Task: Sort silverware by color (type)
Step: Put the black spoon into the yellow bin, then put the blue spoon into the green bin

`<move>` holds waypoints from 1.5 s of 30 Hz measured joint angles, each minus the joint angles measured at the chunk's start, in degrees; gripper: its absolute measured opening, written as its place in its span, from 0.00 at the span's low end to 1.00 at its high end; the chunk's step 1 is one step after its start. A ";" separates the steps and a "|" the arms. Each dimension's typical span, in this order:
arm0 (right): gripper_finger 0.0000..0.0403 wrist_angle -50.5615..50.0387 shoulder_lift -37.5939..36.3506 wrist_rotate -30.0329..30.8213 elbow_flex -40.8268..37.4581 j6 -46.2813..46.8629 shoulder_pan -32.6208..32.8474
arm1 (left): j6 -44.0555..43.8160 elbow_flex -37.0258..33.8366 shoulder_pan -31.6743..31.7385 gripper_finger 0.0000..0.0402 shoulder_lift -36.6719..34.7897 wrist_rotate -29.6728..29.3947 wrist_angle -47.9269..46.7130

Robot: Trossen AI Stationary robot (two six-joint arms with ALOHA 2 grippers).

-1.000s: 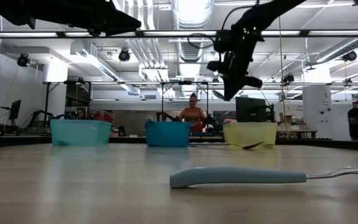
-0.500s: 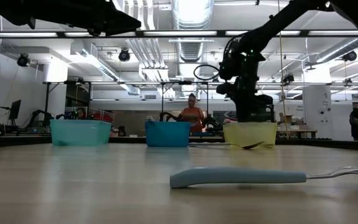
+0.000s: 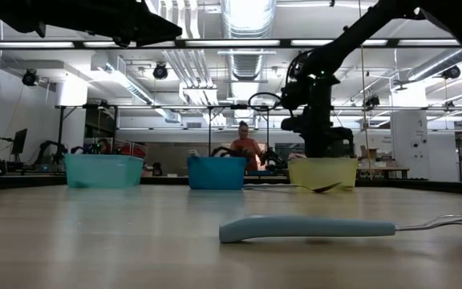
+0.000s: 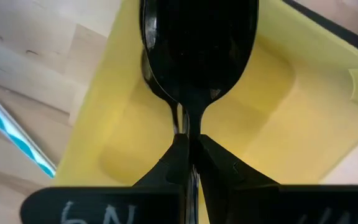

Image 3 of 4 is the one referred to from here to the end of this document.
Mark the black background robot arm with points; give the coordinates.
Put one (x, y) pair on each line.
(273, 158)
(46, 146)

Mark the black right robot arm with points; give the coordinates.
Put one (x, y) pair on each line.
(355, 36)

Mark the black computer monitor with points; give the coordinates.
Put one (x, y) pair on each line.
(345, 144)
(19, 141)

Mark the white ceiling pipes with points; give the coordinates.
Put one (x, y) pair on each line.
(187, 64)

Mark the yellow plastic bin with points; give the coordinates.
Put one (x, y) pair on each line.
(321, 173)

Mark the cardboard box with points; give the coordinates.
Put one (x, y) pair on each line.
(371, 153)

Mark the person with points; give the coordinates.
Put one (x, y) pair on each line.
(247, 146)
(104, 145)

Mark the white light strip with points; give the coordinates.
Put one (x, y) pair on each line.
(231, 42)

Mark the background work table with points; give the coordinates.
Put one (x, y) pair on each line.
(391, 170)

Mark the white pillar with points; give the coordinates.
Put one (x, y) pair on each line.
(409, 152)

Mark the blue plastic bin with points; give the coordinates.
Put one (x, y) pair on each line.
(215, 172)

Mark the teal plastic bin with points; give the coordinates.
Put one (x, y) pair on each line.
(102, 170)

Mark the black ceiling camera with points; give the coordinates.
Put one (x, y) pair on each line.
(371, 102)
(160, 72)
(30, 77)
(451, 72)

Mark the silver ribbed ceiling duct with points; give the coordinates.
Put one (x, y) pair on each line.
(247, 24)

